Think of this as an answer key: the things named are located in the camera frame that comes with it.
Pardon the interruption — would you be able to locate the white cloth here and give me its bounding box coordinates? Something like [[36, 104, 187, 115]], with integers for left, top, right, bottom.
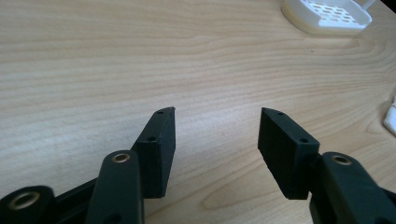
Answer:
[[383, 96, 396, 137]]

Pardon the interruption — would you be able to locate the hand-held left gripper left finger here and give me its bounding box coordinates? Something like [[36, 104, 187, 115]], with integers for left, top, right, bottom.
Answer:
[[130, 106, 177, 200]]

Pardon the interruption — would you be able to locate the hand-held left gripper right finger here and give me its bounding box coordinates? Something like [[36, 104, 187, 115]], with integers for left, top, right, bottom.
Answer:
[[257, 106, 321, 201]]

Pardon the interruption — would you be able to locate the white slotted soap dish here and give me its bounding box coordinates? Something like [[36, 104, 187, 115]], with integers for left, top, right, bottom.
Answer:
[[280, 0, 374, 36]]

